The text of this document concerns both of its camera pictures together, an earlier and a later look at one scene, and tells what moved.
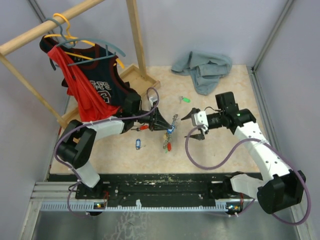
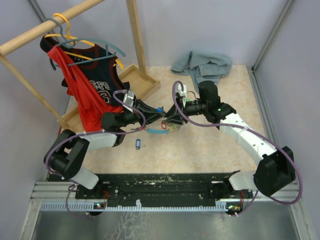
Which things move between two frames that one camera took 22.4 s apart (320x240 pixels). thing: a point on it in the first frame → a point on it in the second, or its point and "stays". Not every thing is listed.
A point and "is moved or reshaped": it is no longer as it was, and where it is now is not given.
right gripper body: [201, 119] → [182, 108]
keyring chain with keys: [167, 145] is moved or reshaped
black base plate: [164, 187] stays
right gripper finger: [199, 136] → [177, 119]
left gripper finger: [160, 127] → [154, 117]
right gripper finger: [193, 111] → [172, 111]
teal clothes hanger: [69, 43] stays
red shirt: [90, 104] stays
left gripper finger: [163, 124] → [142, 106]
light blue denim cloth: [207, 69] stays
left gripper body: [153, 119] → [135, 106]
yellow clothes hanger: [73, 39] stays
